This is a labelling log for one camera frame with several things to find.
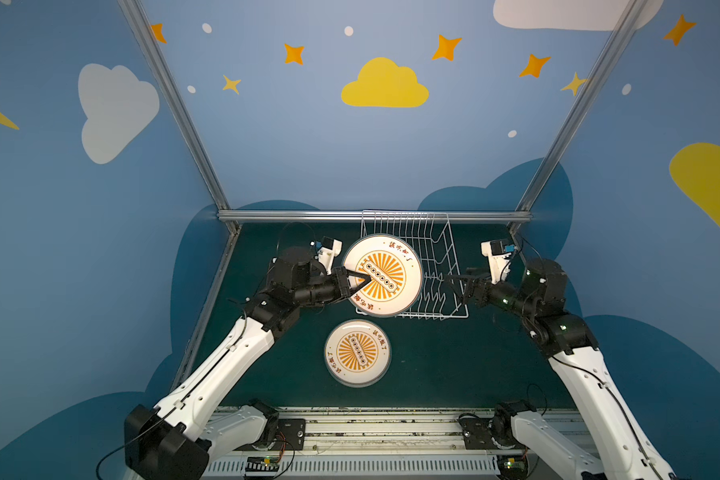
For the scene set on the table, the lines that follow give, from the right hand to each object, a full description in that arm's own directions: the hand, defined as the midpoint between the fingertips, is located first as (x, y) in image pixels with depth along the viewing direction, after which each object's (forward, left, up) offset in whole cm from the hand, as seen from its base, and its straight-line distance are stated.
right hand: (461, 271), depth 70 cm
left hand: (-3, +22, +1) cm, 22 cm away
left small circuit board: (-38, +47, -33) cm, 69 cm away
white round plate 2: (-1, +16, 0) cm, 16 cm away
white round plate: (-11, +25, -28) cm, 39 cm away
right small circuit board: (-35, -16, -33) cm, 51 cm away
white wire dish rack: (+38, -1, -27) cm, 46 cm away
